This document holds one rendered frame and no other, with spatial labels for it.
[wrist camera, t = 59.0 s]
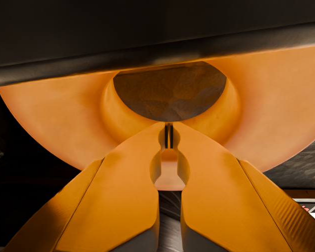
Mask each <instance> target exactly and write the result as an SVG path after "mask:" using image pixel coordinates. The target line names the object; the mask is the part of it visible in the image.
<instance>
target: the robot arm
mask: <svg viewBox="0 0 315 252"><path fill-rule="evenodd" d="M168 139H169V142H170V149H173V150H174V151H175V153H176V154H177V175H178V176H179V177H180V178H181V180H182V181H183V183H184V184H185V188H184V189H183V191H182V193H181V212H180V228H181V238H182V248H183V251H184V252H315V218H314V217H313V216H312V215H311V214H310V213H309V212H308V211H307V210H305V209H304V208H303V207H302V206H301V205H300V204H298V203H297V202H296V201H295V200H294V199H292V198H291V197H290V196H289V195H288V194H286V193H285V192H284V191H283V190H282V189H281V188H279V187H278V186H277V185H276V184H275V183H273V182H272V181H271V180H270V179H269V178H268V177H266V176H265V175H264V174H263V173H262V172H260V171H259V170H258V169H257V168H256V167H254V166H253V165H252V164H251V163H250V162H249V161H247V160H238V159H237V158H236V157H235V156H234V155H233V154H232V153H230V152H229V151H228V150H227V149H225V148H224V147H223V146H221V145H220V144H219V143H217V142H216V141H214V140H212V139H211V138H209V137H207V136H205V135H203V134H202V133H200V132H198V131H196V130H194V129H192V128H190V127H189V126H187V125H185V124H183V123H181V122H179V121H174V122H171V123H166V122H164V121H160V122H157V123H155V124H153V125H152V126H150V127H148V128H146V129H145V130H143V131H141V132H139V133H137V134H136V135H134V136H132V137H130V138H129V139H127V140H125V141H124V142H122V143H121V144H120V145H118V146H117V147H116V148H114V149H113V150H112V151H111V152H110V153H109V154H107V155H106V156H105V157H104V158H103V159H95V160H94V161H93V162H92V163H90V164H89V165H88V166H87V167H86V168H85V169H84V170H83V171H81V172H80V173H79V174H78V175H77V176H76V177H75V178H74V179H72V180H71V181H70V182H69V183H68V184H67V185H66V186H65V187H64V188H62V189H61V190H60V191H59V192H58V193H57V194H56V195H55V196H53V197H52V198H51V199H50V200H49V201H48V202H47V203H46V204H44V205H43V206H42V207H41V208H40V209H39V210H38V211H37V212H36V213H35V214H34V215H33V216H32V217H31V218H30V219H29V220H28V221H27V222H26V223H25V224H24V225H23V226H22V227H21V229H20V230H19V231H18V232H17V233H16V234H15V235H14V237H13V238H12V239H11V240H10V241H9V243H8V244H7V245H6V246H5V248H4V249H3V250H2V252H156V251H157V249H158V241H159V228H160V214H159V193H158V190H157V189H156V188H155V186H154V184H155V182H156V181H157V179H158V178H159V177H160V176H161V174H162V159H161V154H162V153H163V151H164V150H165V149H168Z"/></svg>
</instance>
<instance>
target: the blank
mask: <svg viewBox="0 0 315 252"><path fill-rule="evenodd" d="M203 61H204V62H206V63H208V64H210V65H212V66H214V67H215V68H217V69H218V70H220V71H221V72H222V73H223V74H224V75H225V76H226V77H227V78H226V84H225V88H224V91H223V93H222V94H221V96H220V97H219V99H218V100H217V101H216V102H215V103H214V104H213V105H212V106H211V107H210V108H209V109H207V110H206V111H205V112H203V113H201V114H199V115H197V116H195V117H192V118H189V119H186V120H181V121H178V122H181V123H183V124H184V125H186V126H188V127H190V128H192V129H194V130H196V131H197V132H199V133H201V134H203V135H205V136H207V137H209V138H210V139H212V140H214V141H215V142H217V143H218V144H220V145H221V146H223V147H224V148H225V149H227V150H228V151H229V152H230V153H232V154H233V155H234V156H235V157H236V158H237V159H238V160H247V161H248V162H250V163H251V164H252V165H253V166H254V167H256V168H257V169H258V170H259V171H260V172H261V173H263V172H265V171H268V170H270V169H272V168H274V167H276V166H278V165H280V164H282V163H283V162H285V161H287V160H289V159H290V158H292V157H293V156H295V155H296V154H298V153H299V152H301V151H302V150H304V149H305V148H306V147H308V146H309V145H310V144H311V143H313V142H314V141H315V46H313V47H305V48H297V49H289V50H281V51H273V52H266V53H258V54H250V55H242V56H234V57H227V58H219V59H211V60H203ZM118 73H119V71H117V72H109V73H102V74H94V75H86V76H78V77H70V78H62V79H55V80H47V81H39V82H31V83H23V84H16V85H8V86H0V96H1V97H2V99H3V101H4V103H5V104H6V106H7V108H8V109H9V111H10V112H11V113H12V115H13V116H14V118H15V119H16V120H17V121H18V123H19V124H20V125H21V126H22V127H23V128H24V129H25V130H26V132H27V133H28V134H29V135H30V136H31V137H32V138H34V139H35V140H36V141H37V142H38V143H39V144H40V145H41V146H43V147H44V148H45V149H46V150H48V151H49V152H50V153H52V154H53V155H55V156H56V157H58V158H59V159H61V160H62V161H64V162H66V163H68V164H69V165H71V166H73V167H75V168H77V169H79V170H81V171H83V170H84V169H85V168H86V167H87V166H88V165H89V164H91V163H92V162H93V161H94V160H102V159H103V158H104V157H105V156H106V155H107V154H109V153H110V152H111V151H112V150H113V149H115V148H116V147H117V146H118V145H120V144H121V143H123V142H124V141H126V140H127V139H129V138H131V137H132V136H134V135H136V134H138V133H140V132H141V131H143V130H145V129H147V128H148V127H150V126H152V125H154V124H156V123H158V122H160V121H157V120H152V119H149V118H146V117H143V116H141V115H139V114H137V113H135V112H134V111H132V110H131V109H130V108H128V107H127V106H126V105H125V104H124V103H123V101H122V100H121V99H120V97H119V96H118V94H117V92H116V90H115V87H114V82H113V78H114V77H115V75H116V74H118ZM177 162H178V155H177V154H176V152H175V151H174V150H173V148H170V137H169V131H168V148H165V150H164V151H163V153H162V154H161V176H160V177H159V178H158V179H157V180H156V182H155V184H154V186H155V188H156V189H157V190H160V191H183V189H184V188H185V184H184V182H183V181H182V180H181V178H180V177H179V176H178V174H177Z"/></svg>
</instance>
